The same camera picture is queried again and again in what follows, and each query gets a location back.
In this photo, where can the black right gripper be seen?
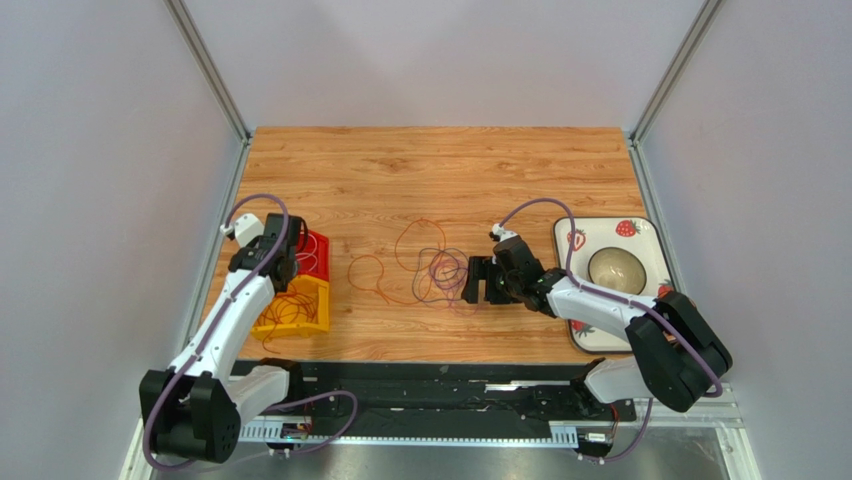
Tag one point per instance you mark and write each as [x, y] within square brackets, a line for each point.
[496, 281]

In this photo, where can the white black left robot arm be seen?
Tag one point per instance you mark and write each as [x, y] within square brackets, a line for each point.
[193, 410]

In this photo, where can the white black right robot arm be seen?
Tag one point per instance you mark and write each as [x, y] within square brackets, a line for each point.
[676, 358]

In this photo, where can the red plastic bin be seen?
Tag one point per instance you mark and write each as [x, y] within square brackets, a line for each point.
[313, 255]

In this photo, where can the yellow plastic bin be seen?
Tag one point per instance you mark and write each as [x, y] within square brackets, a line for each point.
[303, 310]

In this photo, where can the beige ceramic bowl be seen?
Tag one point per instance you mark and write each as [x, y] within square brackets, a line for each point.
[617, 269]

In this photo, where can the strawberry pattern tray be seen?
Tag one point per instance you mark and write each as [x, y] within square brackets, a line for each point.
[576, 244]

